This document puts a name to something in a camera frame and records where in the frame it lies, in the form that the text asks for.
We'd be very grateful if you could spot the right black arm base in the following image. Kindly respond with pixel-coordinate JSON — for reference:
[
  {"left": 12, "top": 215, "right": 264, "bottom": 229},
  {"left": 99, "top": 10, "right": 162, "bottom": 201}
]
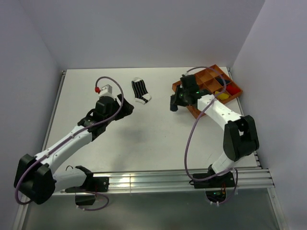
[{"left": 189, "top": 172, "right": 235, "bottom": 189}]

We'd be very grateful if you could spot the dark green rolled sock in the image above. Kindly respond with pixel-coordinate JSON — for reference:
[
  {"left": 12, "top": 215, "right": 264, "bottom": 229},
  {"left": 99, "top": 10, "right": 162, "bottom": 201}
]
[{"left": 215, "top": 78, "right": 231, "bottom": 86}]

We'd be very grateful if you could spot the black white striped sock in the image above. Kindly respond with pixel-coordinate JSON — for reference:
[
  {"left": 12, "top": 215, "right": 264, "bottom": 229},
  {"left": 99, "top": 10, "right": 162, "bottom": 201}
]
[{"left": 131, "top": 78, "right": 152, "bottom": 105}]

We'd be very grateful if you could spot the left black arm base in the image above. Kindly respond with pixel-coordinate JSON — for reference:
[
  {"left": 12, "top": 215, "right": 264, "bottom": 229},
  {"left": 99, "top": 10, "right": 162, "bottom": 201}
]
[{"left": 64, "top": 176, "right": 109, "bottom": 211}]

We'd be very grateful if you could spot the orange compartment tray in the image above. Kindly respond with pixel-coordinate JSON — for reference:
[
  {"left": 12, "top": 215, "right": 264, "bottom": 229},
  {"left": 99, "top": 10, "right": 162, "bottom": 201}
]
[{"left": 172, "top": 65, "right": 243, "bottom": 118}]

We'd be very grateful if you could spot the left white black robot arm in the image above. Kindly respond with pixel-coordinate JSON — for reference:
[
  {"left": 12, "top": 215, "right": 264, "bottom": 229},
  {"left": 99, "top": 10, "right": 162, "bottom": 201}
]
[{"left": 14, "top": 94, "right": 134, "bottom": 205}]

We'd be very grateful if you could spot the red rolled sock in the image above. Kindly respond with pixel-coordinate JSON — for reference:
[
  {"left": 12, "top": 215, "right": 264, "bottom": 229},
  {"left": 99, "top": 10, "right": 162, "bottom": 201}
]
[{"left": 226, "top": 84, "right": 241, "bottom": 96}]

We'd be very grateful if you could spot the navy patterned sock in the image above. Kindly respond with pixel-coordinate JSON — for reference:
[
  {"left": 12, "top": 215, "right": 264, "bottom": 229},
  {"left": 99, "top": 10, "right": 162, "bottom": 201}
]
[{"left": 170, "top": 95, "right": 178, "bottom": 112}]

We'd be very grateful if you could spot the yellow rolled sock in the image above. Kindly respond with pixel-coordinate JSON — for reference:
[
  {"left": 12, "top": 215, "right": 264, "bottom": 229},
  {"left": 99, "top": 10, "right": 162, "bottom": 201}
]
[{"left": 214, "top": 91, "right": 230, "bottom": 101}]

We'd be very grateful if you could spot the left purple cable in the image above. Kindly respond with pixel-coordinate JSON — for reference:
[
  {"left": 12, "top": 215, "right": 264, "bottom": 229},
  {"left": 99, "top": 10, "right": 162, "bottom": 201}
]
[{"left": 14, "top": 76, "right": 125, "bottom": 211}]

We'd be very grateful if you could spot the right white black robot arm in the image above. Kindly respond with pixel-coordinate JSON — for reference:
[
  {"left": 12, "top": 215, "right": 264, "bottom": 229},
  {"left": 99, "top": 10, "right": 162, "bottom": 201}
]
[{"left": 170, "top": 75, "right": 259, "bottom": 187}]

